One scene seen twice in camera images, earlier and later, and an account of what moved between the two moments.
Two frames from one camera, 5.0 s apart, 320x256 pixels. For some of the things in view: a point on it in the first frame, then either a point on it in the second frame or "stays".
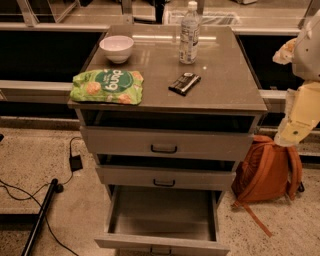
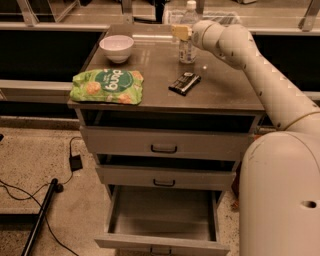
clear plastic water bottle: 189,35 stays
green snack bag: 115,86 stays
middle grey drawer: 151,178 stays
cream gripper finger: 285,54 → 182,31
